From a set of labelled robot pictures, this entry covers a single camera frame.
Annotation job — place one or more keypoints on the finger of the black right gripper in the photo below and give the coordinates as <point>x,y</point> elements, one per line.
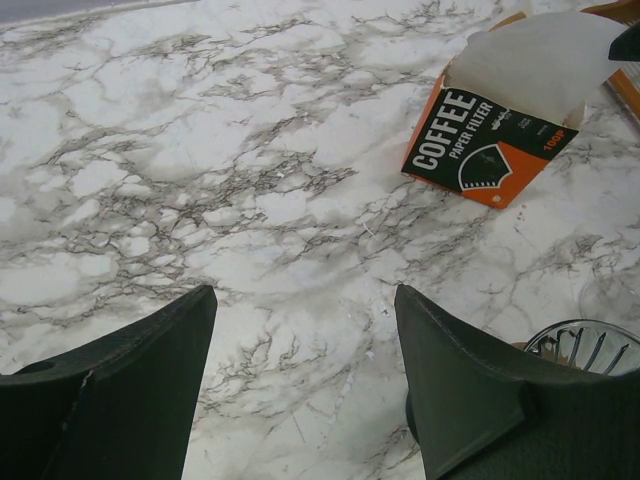
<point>626,46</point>

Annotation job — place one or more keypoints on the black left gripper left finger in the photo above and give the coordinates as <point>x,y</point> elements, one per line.
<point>119,407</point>

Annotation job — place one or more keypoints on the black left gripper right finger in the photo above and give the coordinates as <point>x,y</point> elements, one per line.
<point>481,409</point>

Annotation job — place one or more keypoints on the grey ribbed glass dripper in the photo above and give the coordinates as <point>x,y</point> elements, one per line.
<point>592,346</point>

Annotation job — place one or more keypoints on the round wooden dripper base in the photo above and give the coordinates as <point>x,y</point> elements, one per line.
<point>546,352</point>

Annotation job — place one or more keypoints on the coffee paper filter box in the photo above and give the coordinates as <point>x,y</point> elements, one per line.
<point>473,146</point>

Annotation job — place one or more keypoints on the orange wooden rack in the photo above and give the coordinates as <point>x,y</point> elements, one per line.
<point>625,81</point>

